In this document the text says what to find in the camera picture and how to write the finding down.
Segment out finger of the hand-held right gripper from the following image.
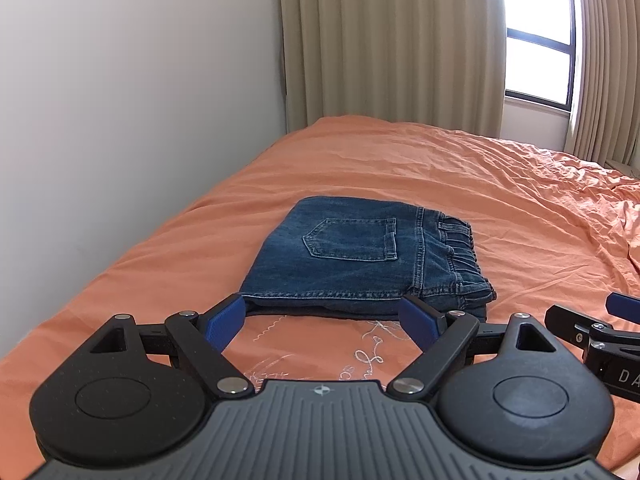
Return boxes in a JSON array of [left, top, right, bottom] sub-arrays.
[[544, 304, 612, 350], [605, 291, 640, 319]]

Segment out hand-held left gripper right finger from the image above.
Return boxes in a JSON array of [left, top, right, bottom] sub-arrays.
[[385, 293, 559, 402]]

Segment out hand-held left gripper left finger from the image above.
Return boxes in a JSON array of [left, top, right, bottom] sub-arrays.
[[89, 293, 256, 401]]

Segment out blue denim pants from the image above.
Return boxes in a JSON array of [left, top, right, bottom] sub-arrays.
[[238, 196, 497, 322]]

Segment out orange bed sheet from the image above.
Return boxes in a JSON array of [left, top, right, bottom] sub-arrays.
[[0, 115, 640, 480]]

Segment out grey bedside furniture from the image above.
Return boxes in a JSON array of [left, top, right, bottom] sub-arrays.
[[606, 158, 640, 177]]

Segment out narrow beige curtain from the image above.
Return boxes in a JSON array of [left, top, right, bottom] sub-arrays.
[[564, 0, 640, 167]]

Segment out dark framed window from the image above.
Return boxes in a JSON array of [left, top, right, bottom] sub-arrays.
[[502, 0, 581, 113]]

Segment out wide beige curtain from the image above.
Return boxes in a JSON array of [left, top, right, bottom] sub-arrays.
[[277, 0, 509, 139]]

